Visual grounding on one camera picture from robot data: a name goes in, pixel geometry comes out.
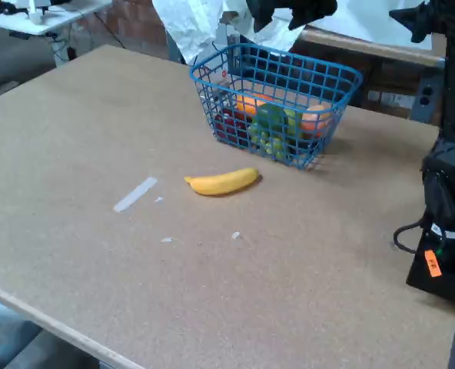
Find round green toy fruit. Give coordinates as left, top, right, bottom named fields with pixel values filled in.
left=252, top=102, right=290, bottom=134

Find orange pink toy fruit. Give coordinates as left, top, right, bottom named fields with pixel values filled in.
left=301, top=104, right=334, bottom=135

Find pale green toy fruit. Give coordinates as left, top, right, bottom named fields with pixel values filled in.
left=284, top=108, right=304, bottom=136

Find dark red toy fruit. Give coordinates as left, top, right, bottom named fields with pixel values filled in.
left=214, top=109, right=251, bottom=146

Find wooden workbench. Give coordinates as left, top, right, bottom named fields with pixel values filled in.
left=288, top=26, right=446, bottom=70

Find white plastic sheet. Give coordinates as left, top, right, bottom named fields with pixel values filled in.
left=152, top=0, right=433, bottom=65

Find toy orange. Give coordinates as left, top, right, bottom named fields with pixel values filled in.
left=234, top=93, right=274, bottom=116

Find green toy grapes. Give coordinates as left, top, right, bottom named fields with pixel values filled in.
left=248, top=126, right=290, bottom=161

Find yellow toy banana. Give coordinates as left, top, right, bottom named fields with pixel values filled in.
left=184, top=167, right=261, bottom=197

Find white desk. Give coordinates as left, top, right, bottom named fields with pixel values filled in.
left=0, top=0, right=113, bottom=38

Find long white tape strip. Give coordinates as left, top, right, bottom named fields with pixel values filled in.
left=113, top=176, right=158, bottom=214

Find white device on desk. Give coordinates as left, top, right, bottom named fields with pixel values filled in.
left=27, top=0, right=54, bottom=25

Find orange label tag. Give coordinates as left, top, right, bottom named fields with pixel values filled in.
left=423, top=249, right=443, bottom=278

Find grey metal bracket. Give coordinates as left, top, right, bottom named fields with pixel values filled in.
left=227, top=33, right=247, bottom=76

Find blue wire basket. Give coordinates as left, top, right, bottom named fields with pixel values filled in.
left=190, top=42, right=365, bottom=171

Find black base cable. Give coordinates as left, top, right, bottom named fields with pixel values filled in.
left=393, top=221, right=424, bottom=254

